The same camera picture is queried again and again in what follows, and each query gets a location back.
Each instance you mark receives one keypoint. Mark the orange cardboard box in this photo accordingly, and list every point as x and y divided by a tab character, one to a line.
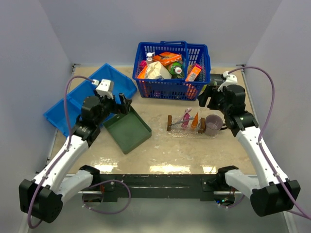
167	58

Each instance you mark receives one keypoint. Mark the crumpled beige paper bag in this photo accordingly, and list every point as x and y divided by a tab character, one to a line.
157	71

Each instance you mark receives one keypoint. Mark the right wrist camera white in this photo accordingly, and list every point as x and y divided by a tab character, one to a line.
229	79

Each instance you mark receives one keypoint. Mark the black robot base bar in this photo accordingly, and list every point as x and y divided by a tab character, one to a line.
164	186

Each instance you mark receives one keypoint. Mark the green soda bottle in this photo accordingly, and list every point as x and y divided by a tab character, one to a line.
176	70

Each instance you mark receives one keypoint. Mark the green metal tray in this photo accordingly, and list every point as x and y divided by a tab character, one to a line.
128	131

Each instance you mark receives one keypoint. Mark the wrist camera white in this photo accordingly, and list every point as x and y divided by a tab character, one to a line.
105	88
229	79

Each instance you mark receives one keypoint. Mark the white pump bottle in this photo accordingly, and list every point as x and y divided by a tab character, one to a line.
149	57

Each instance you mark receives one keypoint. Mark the pink toothpaste tube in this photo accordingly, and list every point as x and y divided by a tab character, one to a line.
184	125

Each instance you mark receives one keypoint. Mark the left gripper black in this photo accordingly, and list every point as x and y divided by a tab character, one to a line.
118	108

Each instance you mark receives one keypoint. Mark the orange pink snack box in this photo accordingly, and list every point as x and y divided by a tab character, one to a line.
193	72

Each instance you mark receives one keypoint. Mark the purple translucent cup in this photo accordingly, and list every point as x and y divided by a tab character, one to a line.
214	124

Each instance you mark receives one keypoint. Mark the light blue compartment bin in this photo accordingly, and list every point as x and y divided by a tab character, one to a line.
122	84

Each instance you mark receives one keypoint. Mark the pink carton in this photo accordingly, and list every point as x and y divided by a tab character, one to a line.
142	65

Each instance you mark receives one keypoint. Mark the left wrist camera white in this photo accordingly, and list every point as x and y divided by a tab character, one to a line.
105	88

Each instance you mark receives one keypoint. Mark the black box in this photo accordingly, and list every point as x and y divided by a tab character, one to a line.
215	80

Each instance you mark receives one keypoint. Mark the grey toothbrush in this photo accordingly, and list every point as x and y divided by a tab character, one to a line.
181	122

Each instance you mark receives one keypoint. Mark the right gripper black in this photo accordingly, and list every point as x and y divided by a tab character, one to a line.
210	91

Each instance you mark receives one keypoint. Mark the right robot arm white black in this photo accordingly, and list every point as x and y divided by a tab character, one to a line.
272	191

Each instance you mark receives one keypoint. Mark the dark blue shopping basket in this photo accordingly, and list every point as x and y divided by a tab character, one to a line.
174	89

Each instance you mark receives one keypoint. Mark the clear glass tray wooden handles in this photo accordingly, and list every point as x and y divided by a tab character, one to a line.
177	132

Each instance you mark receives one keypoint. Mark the orange toothpaste tube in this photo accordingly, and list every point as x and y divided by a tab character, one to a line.
194	123

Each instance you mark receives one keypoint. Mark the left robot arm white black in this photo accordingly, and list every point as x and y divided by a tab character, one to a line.
45	195

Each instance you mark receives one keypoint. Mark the orange scrub sponge pack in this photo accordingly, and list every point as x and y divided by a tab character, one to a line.
142	74

